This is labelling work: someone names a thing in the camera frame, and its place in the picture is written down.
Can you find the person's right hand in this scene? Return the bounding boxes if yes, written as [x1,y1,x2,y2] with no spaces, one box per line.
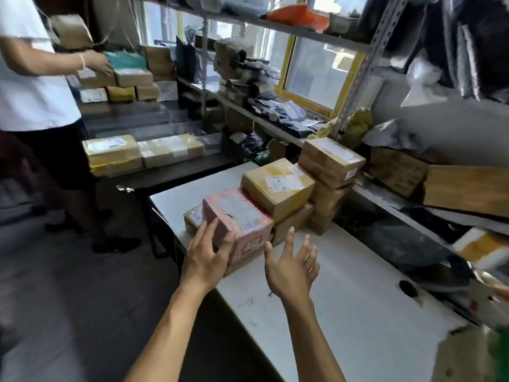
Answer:
[264,226,321,305]

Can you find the person's left hand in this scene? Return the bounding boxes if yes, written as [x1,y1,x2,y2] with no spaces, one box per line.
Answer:
[181,218,236,293]

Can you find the pink printed parcel box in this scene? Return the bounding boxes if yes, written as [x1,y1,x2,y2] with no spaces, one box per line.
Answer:
[203,188,274,264]

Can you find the pile of cardboard parcels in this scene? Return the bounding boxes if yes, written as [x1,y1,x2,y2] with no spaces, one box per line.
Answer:
[183,137,366,277]
[77,45,206,178]

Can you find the green-taped cardboard box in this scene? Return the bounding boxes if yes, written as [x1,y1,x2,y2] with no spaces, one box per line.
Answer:
[431,324,509,382]

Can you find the person's left forearm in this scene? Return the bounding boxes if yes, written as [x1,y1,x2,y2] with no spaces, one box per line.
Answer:
[125,281,217,382]

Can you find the person's right forearm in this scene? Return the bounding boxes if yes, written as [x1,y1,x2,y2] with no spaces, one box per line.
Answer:
[284,296,347,382]

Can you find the dark grey plastic mailer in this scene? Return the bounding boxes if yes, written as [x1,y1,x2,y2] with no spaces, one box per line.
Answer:
[357,218,458,275]

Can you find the green plastic bag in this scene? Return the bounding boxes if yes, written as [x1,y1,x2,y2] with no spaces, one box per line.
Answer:
[254,146,275,166]

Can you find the black plastic mailer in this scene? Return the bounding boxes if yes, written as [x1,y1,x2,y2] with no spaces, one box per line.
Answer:
[230,131,265,160]

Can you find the small handwritten cardboard box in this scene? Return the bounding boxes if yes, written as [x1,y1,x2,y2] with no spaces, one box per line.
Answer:
[365,146,430,197]

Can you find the grey metal shelf rack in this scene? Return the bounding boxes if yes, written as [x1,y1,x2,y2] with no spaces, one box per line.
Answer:
[131,0,373,150]
[332,0,509,299]

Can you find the pile of grey plastic mailers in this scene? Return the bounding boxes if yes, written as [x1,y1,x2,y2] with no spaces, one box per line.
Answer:
[248,97,327,138]

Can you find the olive yellow bag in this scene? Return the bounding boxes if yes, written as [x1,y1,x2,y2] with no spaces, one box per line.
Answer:
[310,108,374,150]

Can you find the yellow framed window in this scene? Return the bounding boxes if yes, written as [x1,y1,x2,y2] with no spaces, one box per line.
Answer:
[276,0,365,118]

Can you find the crumpled grey plastic bag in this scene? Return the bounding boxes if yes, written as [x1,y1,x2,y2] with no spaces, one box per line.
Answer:
[362,118,422,152]

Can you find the white foam box yellow tape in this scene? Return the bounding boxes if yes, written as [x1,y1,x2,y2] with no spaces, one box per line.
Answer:
[453,227,509,271]

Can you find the large yellow-taped cardboard box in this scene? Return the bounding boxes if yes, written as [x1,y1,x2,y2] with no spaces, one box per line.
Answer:
[423,164,509,219]

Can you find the pile of grey mailer bags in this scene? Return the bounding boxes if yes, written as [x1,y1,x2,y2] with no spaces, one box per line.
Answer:
[214,37,279,108]

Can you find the black paper bags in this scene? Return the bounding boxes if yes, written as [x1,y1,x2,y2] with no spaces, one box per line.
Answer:
[176,35,199,84]

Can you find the light blue box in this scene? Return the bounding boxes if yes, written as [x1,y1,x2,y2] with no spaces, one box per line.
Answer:
[105,51,148,70]

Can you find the white hanging plastic bag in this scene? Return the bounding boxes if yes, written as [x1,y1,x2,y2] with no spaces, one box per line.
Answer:
[399,55,448,108]

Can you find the grey taped parcel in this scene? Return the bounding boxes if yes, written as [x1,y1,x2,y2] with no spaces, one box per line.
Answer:
[328,13,358,36]

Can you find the orange plastic mailer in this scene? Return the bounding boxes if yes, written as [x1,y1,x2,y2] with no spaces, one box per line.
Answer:
[265,3,331,32]

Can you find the dark purple bag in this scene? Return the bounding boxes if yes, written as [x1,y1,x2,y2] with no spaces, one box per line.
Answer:
[352,0,387,40]

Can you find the black plastic bags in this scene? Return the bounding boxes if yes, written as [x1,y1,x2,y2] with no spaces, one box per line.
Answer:
[421,0,509,104]

